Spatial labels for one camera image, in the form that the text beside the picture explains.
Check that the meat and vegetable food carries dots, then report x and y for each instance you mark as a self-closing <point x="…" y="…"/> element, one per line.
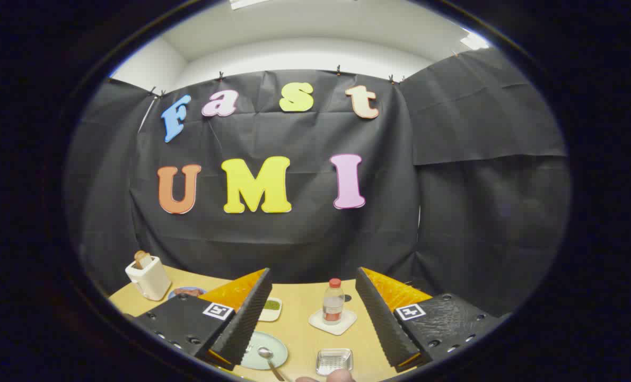
<point x="188" y="291"/>

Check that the light green plate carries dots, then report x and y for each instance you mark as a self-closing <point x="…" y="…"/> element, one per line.
<point x="274" y="339"/>

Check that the white toaster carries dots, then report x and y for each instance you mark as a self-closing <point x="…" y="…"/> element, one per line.
<point x="148" y="281"/>

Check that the clear red-capped plastic bottle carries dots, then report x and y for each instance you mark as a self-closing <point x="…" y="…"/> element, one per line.
<point x="333" y="305"/>

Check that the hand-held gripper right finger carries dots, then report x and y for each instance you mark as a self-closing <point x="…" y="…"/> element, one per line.
<point x="382" y="323"/>

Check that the bread slice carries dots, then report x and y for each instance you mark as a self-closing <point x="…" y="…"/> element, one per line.
<point x="141" y="258"/>

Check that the metal drain basket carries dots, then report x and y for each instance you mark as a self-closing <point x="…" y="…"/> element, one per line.
<point x="334" y="361"/>

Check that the small blue plate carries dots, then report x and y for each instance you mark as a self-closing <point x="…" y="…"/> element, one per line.
<point x="173" y="293"/>

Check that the white square coaster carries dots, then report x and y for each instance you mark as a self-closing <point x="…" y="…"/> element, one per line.
<point x="348" y="321"/>

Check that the white divided bean dish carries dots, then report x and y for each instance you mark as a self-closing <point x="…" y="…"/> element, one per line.
<point x="270" y="314"/>

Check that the ceiling light panel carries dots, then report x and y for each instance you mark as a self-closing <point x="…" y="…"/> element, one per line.
<point x="246" y="3"/>
<point x="474" y="41"/>

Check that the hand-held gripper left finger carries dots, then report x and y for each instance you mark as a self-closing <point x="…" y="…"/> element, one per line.
<point x="244" y="323"/>

